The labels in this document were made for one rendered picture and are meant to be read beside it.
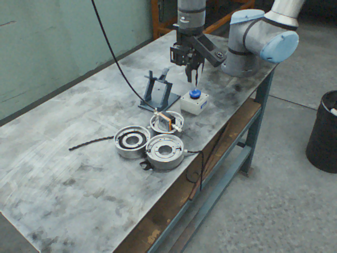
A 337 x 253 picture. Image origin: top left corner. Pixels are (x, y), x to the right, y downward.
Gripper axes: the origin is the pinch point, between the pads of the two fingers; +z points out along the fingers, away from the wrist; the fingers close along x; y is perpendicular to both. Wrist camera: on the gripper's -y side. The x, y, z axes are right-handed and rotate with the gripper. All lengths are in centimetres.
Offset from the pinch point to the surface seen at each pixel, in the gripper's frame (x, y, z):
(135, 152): 29.8, 0.2, 4.9
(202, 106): 0.8, -3.6, 5.5
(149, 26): -166, 161, 63
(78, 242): 55, -5, 8
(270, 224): -26, -35, 88
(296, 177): -66, -36, 88
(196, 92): 0.5, -0.8, 1.3
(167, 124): 17.7, -1.8, 2.6
